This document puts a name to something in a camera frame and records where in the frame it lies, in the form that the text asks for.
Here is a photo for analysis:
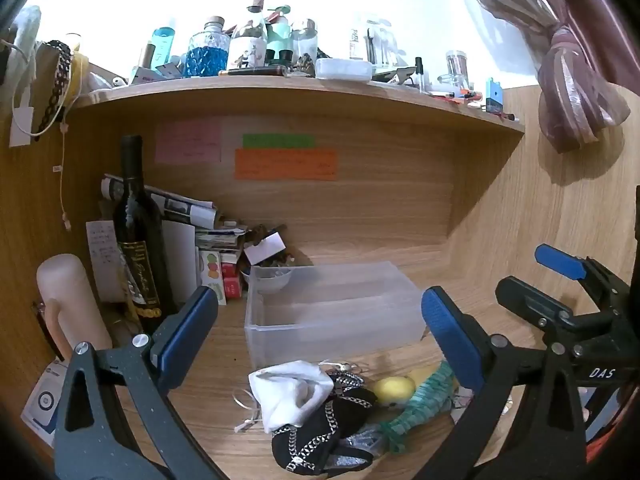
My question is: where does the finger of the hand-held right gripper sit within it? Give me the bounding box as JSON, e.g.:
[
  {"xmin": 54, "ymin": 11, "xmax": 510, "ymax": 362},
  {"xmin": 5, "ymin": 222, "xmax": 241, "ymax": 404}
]
[
  {"xmin": 495, "ymin": 276, "xmax": 576, "ymax": 333},
  {"xmin": 534, "ymin": 244, "xmax": 632, "ymax": 312}
]

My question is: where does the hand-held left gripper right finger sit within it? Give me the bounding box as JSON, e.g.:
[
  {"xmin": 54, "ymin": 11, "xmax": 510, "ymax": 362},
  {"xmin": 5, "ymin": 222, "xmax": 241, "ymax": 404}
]
[{"xmin": 421, "ymin": 286, "xmax": 588, "ymax": 480}]

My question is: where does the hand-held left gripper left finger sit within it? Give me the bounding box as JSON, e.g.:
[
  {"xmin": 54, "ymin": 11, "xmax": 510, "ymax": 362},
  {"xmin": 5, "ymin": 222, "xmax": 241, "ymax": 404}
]
[{"xmin": 54, "ymin": 286, "xmax": 221, "ymax": 480}]

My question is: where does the green knitted cloth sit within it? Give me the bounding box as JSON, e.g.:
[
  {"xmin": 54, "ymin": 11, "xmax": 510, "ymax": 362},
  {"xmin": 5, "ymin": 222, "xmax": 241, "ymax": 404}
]
[{"xmin": 378, "ymin": 360, "xmax": 456, "ymax": 456}]

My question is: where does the yellow lemon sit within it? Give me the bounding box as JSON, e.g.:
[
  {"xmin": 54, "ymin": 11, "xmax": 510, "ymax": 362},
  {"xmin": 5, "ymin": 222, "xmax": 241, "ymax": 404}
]
[{"xmin": 372, "ymin": 367, "xmax": 441, "ymax": 407}]

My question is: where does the white soft cloth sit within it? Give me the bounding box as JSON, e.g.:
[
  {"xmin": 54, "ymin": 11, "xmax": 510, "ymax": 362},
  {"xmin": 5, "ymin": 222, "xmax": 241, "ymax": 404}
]
[{"xmin": 248, "ymin": 360, "xmax": 335, "ymax": 435}]

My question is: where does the clear plastic storage box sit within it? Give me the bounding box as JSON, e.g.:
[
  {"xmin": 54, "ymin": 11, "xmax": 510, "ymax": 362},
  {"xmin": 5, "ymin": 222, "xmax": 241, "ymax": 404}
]
[{"xmin": 244, "ymin": 261, "xmax": 438, "ymax": 368}]

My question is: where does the colourful printed carton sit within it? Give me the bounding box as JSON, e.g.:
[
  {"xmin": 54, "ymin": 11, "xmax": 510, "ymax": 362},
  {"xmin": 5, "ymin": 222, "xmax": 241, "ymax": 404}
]
[{"xmin": 199, "ymin": 250, "xmax": 227, "ymax": 306}]

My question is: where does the red small box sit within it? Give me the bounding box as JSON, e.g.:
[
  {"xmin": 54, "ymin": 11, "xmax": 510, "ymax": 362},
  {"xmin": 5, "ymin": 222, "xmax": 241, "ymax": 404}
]
[{"xmin": 222, "ymin": 260, "xmax": 246, "ymax": 297}]

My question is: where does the white book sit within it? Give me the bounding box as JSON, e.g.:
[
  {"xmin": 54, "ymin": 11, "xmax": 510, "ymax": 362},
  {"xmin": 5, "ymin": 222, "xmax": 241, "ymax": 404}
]
[{"xmin": 161, "ymin": 220, "xmax": 197, "ymax": 306}]

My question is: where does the white ribbon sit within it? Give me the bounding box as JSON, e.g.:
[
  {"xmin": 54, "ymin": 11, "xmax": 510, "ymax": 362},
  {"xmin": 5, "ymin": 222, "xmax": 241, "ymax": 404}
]
[{"xmin": 232, "ymin": 387, "xmax": 266, "ymax": 433}]

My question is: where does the white bowl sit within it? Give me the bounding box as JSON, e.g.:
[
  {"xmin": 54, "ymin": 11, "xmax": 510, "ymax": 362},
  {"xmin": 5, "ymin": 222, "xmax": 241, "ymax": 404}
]
[{"xmin": 241, "ymin": 266, "xmax": 293, "ymax": 295}]

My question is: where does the dark wine bottle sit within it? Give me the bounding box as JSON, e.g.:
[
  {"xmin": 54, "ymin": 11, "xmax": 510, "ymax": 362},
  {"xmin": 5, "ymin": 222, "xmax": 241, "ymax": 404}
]
[{"xmin": 112, "ymin": 135, "xmax": 177, "ymax": 333}]

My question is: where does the white card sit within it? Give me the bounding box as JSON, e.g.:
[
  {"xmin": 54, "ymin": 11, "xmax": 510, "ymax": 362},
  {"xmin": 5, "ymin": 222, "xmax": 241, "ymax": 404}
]
[{"xmin": 244, "ymin": 233, "xmax": 287, "ymax": 265}]

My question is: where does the white handwritten paper note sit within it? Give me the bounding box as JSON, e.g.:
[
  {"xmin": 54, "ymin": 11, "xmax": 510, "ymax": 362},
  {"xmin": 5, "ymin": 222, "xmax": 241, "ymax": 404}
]
[{"xmin": 86, "ymin": 220, "xmax": 126, "ymax": 303}]

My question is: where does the rolled newspaper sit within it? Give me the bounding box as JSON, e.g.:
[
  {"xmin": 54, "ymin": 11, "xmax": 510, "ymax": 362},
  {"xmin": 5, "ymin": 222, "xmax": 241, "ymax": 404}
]
[{"xmin": 101, "ymin": 174, "xmax": 219, "ymax": 227}]

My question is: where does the silver glitter pouch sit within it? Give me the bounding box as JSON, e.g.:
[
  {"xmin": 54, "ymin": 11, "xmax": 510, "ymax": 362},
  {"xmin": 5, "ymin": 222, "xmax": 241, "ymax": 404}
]
[{"xmin": 330, "ymin": 427, "xmax": 386, "ymax": 467}]

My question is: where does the blue and white box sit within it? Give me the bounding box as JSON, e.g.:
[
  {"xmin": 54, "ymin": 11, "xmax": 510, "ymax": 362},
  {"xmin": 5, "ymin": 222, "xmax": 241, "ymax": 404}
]
[{"xmin": 21, "ymin": 357, "xmax": 69, "ymax": 448}]

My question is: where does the mauve tied curtain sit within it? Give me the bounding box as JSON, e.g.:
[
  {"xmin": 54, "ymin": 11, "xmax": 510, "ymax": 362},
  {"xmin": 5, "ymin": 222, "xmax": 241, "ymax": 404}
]
[{"xmin": 445, "ymin": 0, "xmax": 632, "ymax": 154}]

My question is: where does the blue small box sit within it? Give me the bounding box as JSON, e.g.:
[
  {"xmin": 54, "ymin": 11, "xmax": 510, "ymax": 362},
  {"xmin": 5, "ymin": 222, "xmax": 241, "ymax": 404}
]
[{"xmin": 485, "ymin": 77, "xmax": 504, "ymax": 113}]

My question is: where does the pink sticky note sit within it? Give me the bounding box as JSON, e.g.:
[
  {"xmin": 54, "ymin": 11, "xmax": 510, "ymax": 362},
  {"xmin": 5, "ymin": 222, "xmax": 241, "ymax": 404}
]
[{"xmin": 154, "ymin": 119, "xmax": 222, "ymax": 163}]

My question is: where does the orange sticky note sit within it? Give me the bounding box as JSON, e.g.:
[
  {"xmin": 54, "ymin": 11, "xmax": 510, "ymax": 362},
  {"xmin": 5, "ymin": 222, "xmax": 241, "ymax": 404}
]
[{"xmin": 234, "ymin": 148, "xmax": 338, "ymax": 181}]

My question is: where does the green sticky note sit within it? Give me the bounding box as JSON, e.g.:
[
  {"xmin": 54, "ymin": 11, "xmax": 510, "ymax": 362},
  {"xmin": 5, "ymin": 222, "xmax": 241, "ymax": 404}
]
[{"xmin": 242, "ymin": 133, "xmax": 316, "ymax": 149}]

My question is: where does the glass jar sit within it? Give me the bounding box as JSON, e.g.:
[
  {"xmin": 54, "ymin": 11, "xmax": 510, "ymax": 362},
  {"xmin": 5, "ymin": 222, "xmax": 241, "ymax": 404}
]
[{"xmin": 445, "ymin": 51, "xmax": 472, "ymax": 88}]

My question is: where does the white hanging tag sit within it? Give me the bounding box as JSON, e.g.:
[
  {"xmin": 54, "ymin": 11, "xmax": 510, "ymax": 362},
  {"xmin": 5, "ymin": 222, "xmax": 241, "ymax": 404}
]
[{"xmin": 9, "ymin": 106, "xmax": 34, "ymax": 147}]

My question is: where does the wooden shelf board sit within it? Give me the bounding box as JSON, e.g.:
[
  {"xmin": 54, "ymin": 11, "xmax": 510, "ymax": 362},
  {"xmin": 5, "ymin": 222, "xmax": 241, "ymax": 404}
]
[{"xmin": 74, "ymin": 76, "xmax": 527, "ymax": 134}]

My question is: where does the black tube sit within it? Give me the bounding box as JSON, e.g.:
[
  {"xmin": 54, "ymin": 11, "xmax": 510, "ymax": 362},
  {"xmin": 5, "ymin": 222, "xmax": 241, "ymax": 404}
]
[{"xmin": 220, "ymin": 66, "xmax": 289, "ymax": 79}]

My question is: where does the blue faceted glass bottle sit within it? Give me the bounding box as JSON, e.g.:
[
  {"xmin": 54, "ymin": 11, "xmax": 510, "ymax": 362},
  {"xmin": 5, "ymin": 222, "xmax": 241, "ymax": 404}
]
[{"xmin": 186, "ymin": 16, "xmax": 232, "ymax": 78}]

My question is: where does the white flat plastic case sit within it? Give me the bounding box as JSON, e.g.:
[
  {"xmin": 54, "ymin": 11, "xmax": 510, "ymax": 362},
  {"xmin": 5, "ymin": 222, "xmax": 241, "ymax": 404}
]
[{"xmin": 315, "ymin": 57, "xmax": 374, "ymax": 81}]

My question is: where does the clear acrylic organiser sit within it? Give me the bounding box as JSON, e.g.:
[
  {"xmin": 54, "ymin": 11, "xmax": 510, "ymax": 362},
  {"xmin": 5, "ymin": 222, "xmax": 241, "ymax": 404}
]
[{"xmin": 350, "ymin": 12, "xmax": 402, "ymax": 68}]

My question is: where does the teal bottle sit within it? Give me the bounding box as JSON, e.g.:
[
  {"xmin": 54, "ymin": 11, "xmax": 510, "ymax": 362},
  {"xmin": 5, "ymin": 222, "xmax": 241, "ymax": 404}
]
[{"xmin": 150, "ymin": 25, "xmax": 177, "ymax": 68}]

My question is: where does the tall clear bottle copper cap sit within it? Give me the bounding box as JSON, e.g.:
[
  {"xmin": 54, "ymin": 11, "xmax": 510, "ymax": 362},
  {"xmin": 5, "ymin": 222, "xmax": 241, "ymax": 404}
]
[{"xmin": 227, "ymin": 0, "xmax": 268, "ymax": 68}]

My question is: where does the green pump bottle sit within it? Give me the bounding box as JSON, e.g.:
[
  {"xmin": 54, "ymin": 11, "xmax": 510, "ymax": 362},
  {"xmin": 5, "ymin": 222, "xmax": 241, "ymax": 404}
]
[{"xmin": 265, "ymin": 5, "xmax": 293, "ymax": 63}]

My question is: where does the clear round bottle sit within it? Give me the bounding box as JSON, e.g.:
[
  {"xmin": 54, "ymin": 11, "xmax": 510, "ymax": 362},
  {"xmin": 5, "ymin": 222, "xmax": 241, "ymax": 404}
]
[{"xmin": 291, "ymin": 19, "xmax": 319, "ymax": 63}]

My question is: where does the white bag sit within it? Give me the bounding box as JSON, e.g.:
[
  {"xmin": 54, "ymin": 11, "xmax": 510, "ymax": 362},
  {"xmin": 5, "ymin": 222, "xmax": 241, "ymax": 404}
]
[{"xmin": 9, "ymin": 5, "xmax": 42, "ymax": 82}]

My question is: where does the beige tumbler with handle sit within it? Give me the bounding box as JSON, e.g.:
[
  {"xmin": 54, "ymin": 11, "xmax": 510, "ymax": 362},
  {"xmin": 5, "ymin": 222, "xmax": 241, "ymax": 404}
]
[{"xmin": 36, "ymin": 254, "xmax": 113, "ymax": 361}]

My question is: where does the thin string with tag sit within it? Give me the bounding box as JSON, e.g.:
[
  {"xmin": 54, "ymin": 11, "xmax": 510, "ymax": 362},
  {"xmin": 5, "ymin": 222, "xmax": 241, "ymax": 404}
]
[{"xmin": 54, "ymin": 120, "xmax": 72, "ymax": 232}]

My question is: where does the white cord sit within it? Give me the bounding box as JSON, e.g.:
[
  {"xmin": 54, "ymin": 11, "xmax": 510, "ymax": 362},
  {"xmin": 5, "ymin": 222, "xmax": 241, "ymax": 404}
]
[{"xmin": 11, "ymin": 45, "xmax": 82, "ymax": 137}]

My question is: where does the black chain strap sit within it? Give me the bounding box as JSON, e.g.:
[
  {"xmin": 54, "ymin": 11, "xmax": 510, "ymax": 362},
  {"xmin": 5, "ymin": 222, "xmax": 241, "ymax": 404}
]
[{"xmin": 34, "ymin": 40, "xmax": 72, "ymax": 136}]

